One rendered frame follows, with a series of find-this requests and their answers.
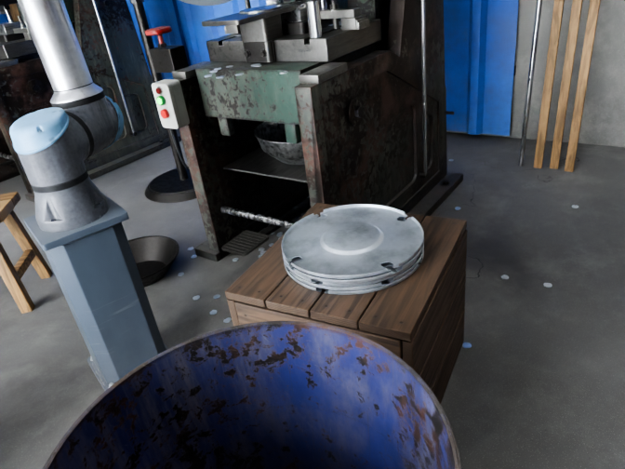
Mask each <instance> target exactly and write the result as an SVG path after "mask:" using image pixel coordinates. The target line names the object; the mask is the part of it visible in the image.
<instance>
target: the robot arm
mask: <svg viewBox="0 0 625 469"><path fill-rule="evenodd" d="M17 1H18V4H19V6H20V10H21V12H22V15H23V17H24V19H25V21H26V24H27V26H28V29H29V31H30V34H31V36H32V39H33V42H34V44H35V46H36V49H37V51H38V54H39V56H40V59H41V61H42V63H43V65H44V68H45V70H46V73H47V77H48V79H49V82H50V84H51V86H52V88H53V90H54V94H53V96H52V98H51V100H50V103H51V105H52V108H46V109H42V110H38V111H36V112H34V113H29V114H26V115H24V116H23V117H21V118H19V119H18V120H17V121H15V122H14V123H13V124H12V126H11V127H10V130H9V134H10V137H11V139H12V141H13V147H14V150H15V151H16V152H17V154H18V156H19V159H20V161H21V164H22V166H23V168H24V171H25V173H26V175H27V178H28V180H29V182H30V184H31V186H32V188H33V192H34V202H35V218H36V221H37V223H38V225H39V228H40V229H41V230H43V231H45V232H51V233H55V232H64V231H69V230H73V229H76V228H79V227H82V226H85V225H88V224H90V223H91V222H93V221H96V220H98V219H99V218H101V217H102V216H103V215H104V214H105V213H106V212H107V211H108V209H109V206H108V203H107V201H106V198H105V196H104V195H103V194H102V193H101V191H100V190H99V189H98V187H97V186H96V185H95V184H94V182H93V181H92V180H91V179H90V178H89V176H88V173H87V171H86V166H85V163H84V161H85V160H86V159H88V158H89V157H90V156H92V155H94V154H96V153H98V152H100V151H101V150H104V149H106V148H108V147H110V146H111V145H112V144H113V143H114V142H116V141H117V140H118V139H119V138H120V136H121V135H122V133H123V130H124V117H123V114H122V112H121V109H120V108H119V106H118V105H117V103H116V102H113V100H112V99H111V98H109V97H107V96H105V94H104V91H103V89H102V88H101V87H99V86H97V85H95V84H94V83H93V81H92V78H91V76H90V73H89V70H88V68H87V66H86V61H85V58H84V56H83V53H82V50H81V48H80V46H79V43H78V40H77V37H76V35H75V32H74V29H73V26H72V23H71V20H70V18H69V15H68V12H67V9H66V7H65V5H64V2H63V0H17Z"/></svg>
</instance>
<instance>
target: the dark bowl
mask: <svg viewBox="0 0 625 469"><path fill-rule="evenodd" d="M128 243H129V245H130V248H131V251H132V254H133V257H134V260H135V262H136V264H137V267H138V270H139V273H140V278H141V281H142V284H143V286H144V287H147V286H150V285H151V284H153V283H155V282H157V281H158V280H159V279H161V278H162V277H163V276H164V275H165V274H166V271H167V270H168V268H169V267H170V265H171V264H172V262H173V261H174V260H175V259H176V258H177V256H178V254H179V252H180V246H179V244H178V242H177V241H176V240H174V239H172V238H170V237H167V236H161V235H150V236H143V237H138V238H134V239H130V240H128Z"/></svg>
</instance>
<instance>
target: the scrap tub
mask: <svg viewBox="0 0 625 469"><path fill-rule="evenodd" d="M43 469H461V468H460V459H459V452H458V447H457V442H456V439H455V437H454V434H453V431H452V428H451V425H450V423H449V421H448V419H447V417H446V415H445V412H444V410H443V408H442V406H441V405H440V403H439V401H438V400H437V398H436V396H435V395H434V393H433V392H432V390H431V389H430V388H429V386H428V385H427V384H426V382H425V381H424V380H422V379H421V377H420V376H419V375H418V373H417V372H416V371H415V370H413V369H412V368H411V367H410V366H409V365H408V364H407V363H406V362H405V361H404V360H402V359H401V358H400V357H398V356H397V355H395V354H394V353H393V352H391V351H390V350H388V349H386V348H385V347H383V346H381V345H380V344H378V343H376V342H373V341H371V340H369V339H368V338H366V337H363V336H361V335H358V334H356V333H353V332H351V331H348V330H345V329H342V328H336V327H331V326H328V325H323V324H317V323H311V322H300V321H266V322H257V323H249V324H244V325H238V326H233V327H229V328H223V329H219V330H215V331H212V332H209V333H206V334H203V335H201V336H198V337H195V338H192V339H190V340H188V341H186V342H182V343H180V344H178V345H175V346H173V347H171V348H169V349H167V350H165V351H164V352H162V353H160V354H158V355H156V356H154V357H152V358H151V359H149V360H147V361H146V362H144V363H142V364H141V365H139V366H138V367H136V368H134V369H133V370H131V371H130V372H128V374H127V375H125V376H124V377H123V378H121V379H120V380H119V381H117V382H116V383H115V384H113V385H112V386H111V387H110V388H109V389H107V390H106V391H105V392H104V393H103V394H102V395H100V396H99V397H98V398H97V399H96V400H95V401H94V402H93V403H92V404H91V405H90V406H89V407H88V408H87V409H86V410H85V411H84V412H83V413H82V415H81V416H80V417H79V418H78V419H77V420H76V421H75V422H74V424H73V425H72V426H71V428H70V429H69V430H68V431H67V432H66V434H65V435H64V436H63V438H62V439H61V440H60V442H59V444H58V445H57V446H56V447H55V449H54V450H53V451H52V453H51V455H50V456H49V458H48V460H47V462H46V464H45V466H44V467H43Z"/></svg>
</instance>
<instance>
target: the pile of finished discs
mask: <svg viewBox="0 0 625 469"><path fill-rule="evenodd" d="M320 215H321V217H318V216H319V215H318V214H315V215H313V214H310V215H308V216H306V217H304V218H303V219H301V220H299V221H297V222H296V223H294V224H293V225H292V226H291V227H290V228H289V229H288V230H287V231H286V233H285V235H284V237H283V239H282V245H281V246H282V253H283V259H284V265H285V268H286V271H287V273H288V274H289V275H290V277H291V278H292V279H293V280H295V281H296V282H297V283H299V284H300V285H302V286H304V287H305V288H309V289H312V290H315V291H319V292H321V291H322V289H321V288H324V289H329V290H326V291H325V293H328V294H338V295H353V294H363V293H369V292H374V291H378V290H382V289H385V288H389V287H391V286H394V285H396V284H398V283H400V282H402V281H403V280H405V279H407V278H408V277H409V276H411V275H412V274H413V273H414V272H415V271H416V270H417V269H418V268H419V266H420V264H418V263H421V262H422V260H423V256H424V232H423V228H422V226H421V225H420V223H419V222H418V221H417V220H416V219H415V218H414V217H412V218H410V217H409V218H407V219H406V217H407V215H406V213H405V212H404V211H402V210H400V209H397V208H391V207H386V206H381V205H371V204H354V205H344V206H338V207H333V208H326V209H324V212H321V213H320ZM317 217H318V218H317Z"/></svg>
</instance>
